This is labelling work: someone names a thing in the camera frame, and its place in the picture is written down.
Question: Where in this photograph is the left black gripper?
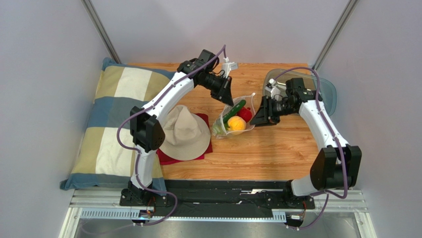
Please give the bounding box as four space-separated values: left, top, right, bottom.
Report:
199 72 234 108

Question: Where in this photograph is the red strawberry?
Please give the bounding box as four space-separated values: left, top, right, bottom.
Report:
236 107 253 123

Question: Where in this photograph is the green cucumber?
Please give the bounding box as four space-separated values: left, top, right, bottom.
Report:
222 99 246 123

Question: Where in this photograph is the clear polka dot zip bag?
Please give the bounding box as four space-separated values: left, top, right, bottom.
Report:
211 93 256 139

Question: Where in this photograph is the orange fruit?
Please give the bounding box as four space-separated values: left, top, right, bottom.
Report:
227 116 247 131

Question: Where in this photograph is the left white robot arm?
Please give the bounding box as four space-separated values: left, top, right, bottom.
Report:
120 50 238 206

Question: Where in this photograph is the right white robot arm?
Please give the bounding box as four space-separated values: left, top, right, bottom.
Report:
250 78 362 208

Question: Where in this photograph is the beige bucket hat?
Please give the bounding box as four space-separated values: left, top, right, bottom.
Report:
159 105 211 161

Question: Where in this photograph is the grey transparent plastic container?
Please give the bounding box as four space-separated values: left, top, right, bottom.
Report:
262 68 337 116

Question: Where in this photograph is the dark red cloth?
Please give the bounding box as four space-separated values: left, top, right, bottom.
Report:
157 113 213 165

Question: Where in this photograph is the plaid blue beige pillow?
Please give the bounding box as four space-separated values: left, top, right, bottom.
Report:
60 58 174 190

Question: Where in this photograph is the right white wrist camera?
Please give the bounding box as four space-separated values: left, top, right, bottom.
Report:
263 78 286 101

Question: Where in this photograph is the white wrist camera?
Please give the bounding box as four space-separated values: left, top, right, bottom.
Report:
221 57 239 78
263 78 286 101

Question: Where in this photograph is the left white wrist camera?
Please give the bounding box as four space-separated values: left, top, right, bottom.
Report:
221 57 239 78

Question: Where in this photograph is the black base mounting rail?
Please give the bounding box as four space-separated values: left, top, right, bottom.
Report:
119 179 316 219

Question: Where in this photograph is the right aluminium frame post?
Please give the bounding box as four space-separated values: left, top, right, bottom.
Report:
312 0 360 71

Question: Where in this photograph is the aluminium frame post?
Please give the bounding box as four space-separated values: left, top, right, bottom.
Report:
81 0 121 63
312 0 360 71

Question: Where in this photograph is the left aluminium frame post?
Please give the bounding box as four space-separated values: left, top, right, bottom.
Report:
81 0 121 63

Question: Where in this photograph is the aluminium base frame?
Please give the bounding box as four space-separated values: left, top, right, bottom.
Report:
60 188 377 238

